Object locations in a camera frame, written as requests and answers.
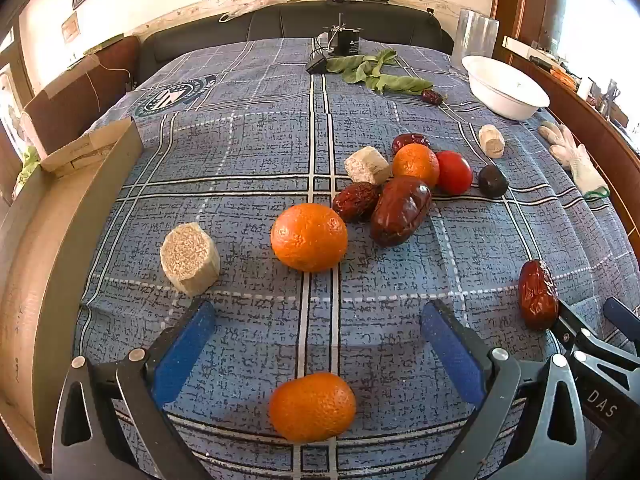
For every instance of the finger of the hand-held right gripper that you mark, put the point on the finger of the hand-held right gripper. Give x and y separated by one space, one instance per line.
570 325
622 315

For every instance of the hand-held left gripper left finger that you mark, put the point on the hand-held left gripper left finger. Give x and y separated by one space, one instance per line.
182 355

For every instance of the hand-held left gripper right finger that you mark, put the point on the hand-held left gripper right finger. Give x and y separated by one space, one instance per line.
450 350

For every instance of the glossy red date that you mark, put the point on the glossy red date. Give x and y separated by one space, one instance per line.
536 294

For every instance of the large beige grain cylinder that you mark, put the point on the large beige grain cylinder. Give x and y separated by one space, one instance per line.
190 259

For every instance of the small oval orange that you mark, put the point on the small oval orange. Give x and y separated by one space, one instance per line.
312 406

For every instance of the large smooth red date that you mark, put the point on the large smooth red date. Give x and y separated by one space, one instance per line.
400 210

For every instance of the dark purple plum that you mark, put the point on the dark purple plum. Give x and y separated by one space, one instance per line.
492 180

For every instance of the cardboard box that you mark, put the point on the cardboard box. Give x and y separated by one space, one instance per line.
35 270

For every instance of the red tomato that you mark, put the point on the red tomato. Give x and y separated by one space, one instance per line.
455 172

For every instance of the small beige grain cylinder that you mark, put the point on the small beige grain cylinder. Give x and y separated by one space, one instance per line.
491 141

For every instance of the white work glove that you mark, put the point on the white work glove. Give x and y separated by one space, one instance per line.
556 134
580 170

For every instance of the large round orange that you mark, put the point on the large round orange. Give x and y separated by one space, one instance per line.
309 237

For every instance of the wrinkled red date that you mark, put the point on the wrinkled red date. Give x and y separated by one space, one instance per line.
356 201

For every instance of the medium orange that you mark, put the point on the medium orange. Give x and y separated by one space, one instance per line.
416 164

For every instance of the wooden side cabinet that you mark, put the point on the wooden side cabinet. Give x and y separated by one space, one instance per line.
600 125

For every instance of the dark red date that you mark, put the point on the dark red date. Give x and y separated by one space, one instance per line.
407 139

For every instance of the green leafy plant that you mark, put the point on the green leafy plant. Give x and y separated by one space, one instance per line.
27 167

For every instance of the white bowl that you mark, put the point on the white bowl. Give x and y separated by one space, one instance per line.
505 87

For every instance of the small red date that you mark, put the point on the small red date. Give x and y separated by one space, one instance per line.
432 96

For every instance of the green leafy sprig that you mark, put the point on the green leafy sprig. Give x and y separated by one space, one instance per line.
380 74

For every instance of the clear plastic container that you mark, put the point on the clear plastic container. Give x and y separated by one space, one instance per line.
475 35

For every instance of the black cylindrical device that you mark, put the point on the black cylindrical device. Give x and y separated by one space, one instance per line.
347 42

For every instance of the black sofa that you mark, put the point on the black sofa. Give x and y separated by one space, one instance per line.
300 22

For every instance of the tan paper wall note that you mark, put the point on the tan paper wall note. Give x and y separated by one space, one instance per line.
70 26

